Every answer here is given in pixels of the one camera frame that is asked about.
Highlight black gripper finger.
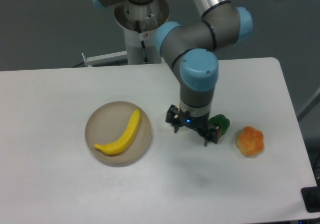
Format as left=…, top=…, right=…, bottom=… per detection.
left=165, top=105, right=184, bottom=133
left=197, top=123, right=222, bottom=146

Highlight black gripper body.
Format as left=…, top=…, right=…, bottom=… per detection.
left=176, top=106, right=210, bottom=131

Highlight yellow banana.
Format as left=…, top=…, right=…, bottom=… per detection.
left=94, top=109, right=141, bottom=155

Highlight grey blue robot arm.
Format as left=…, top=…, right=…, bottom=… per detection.
left=92, top=0, right=253, bottom=143

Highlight beige round plate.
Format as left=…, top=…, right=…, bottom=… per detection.
left=84, top=101, right=152, bottom=167

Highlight green bell pepper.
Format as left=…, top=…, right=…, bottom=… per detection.
left=208, top=114, right=230, bottom=137

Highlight orange bread roll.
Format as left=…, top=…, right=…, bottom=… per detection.
left=236, top=126, right=264, bottom=157

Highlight grey metal leg right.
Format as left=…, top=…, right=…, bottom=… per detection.
left=296, top=88, right=320, bottom=122

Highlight black device at table edge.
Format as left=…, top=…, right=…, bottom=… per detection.
left=301, top=186, right=320, bottom=213

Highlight white metal bracket left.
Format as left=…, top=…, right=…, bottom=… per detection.
left=81, top=51, right=127, bottom=67

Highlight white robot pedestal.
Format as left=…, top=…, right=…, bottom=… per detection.
left=114, top=0, right=170, bottom=65

